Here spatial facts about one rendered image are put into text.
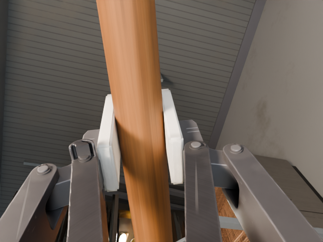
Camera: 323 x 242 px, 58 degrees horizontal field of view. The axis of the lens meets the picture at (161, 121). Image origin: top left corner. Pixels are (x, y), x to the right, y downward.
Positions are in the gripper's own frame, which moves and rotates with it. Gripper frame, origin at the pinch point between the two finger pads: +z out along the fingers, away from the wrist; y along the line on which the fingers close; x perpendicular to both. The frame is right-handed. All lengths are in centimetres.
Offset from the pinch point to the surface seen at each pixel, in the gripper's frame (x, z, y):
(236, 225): -107, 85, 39
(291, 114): -112, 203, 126
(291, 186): -129, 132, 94
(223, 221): -103, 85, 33
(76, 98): -127, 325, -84
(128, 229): -169, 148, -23
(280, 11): -39, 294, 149
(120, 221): -159, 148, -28
